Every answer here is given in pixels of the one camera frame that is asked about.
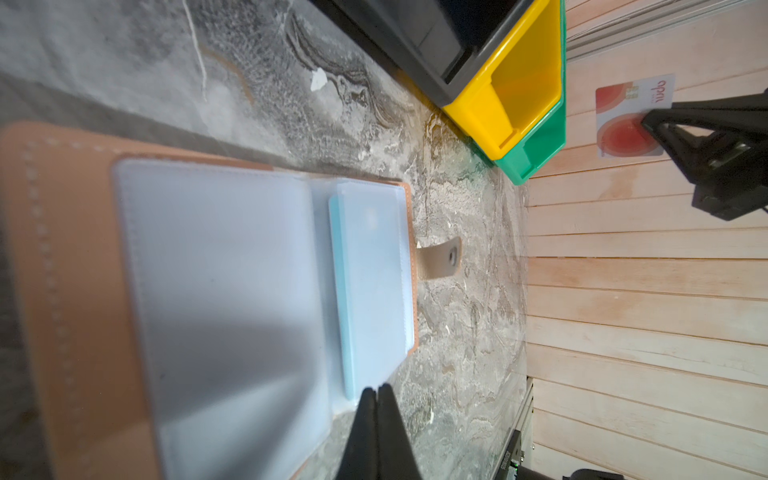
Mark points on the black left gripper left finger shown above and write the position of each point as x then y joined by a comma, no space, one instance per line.
360,458

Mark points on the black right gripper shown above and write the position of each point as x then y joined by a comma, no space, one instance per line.
721,147

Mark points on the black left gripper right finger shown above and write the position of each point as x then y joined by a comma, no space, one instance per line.
395,456

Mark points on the white red circle card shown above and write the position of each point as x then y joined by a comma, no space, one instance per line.
620,109

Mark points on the teal credit card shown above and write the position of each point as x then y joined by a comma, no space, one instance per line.
373,281

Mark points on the tan leather card holder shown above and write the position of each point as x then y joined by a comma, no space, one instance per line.
179,308

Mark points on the green plastic bin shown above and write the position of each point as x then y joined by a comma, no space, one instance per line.
546,139

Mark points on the yellow plastic bin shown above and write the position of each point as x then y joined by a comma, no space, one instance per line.
518,85

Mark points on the black plastic bin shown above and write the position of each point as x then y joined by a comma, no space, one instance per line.
438,45

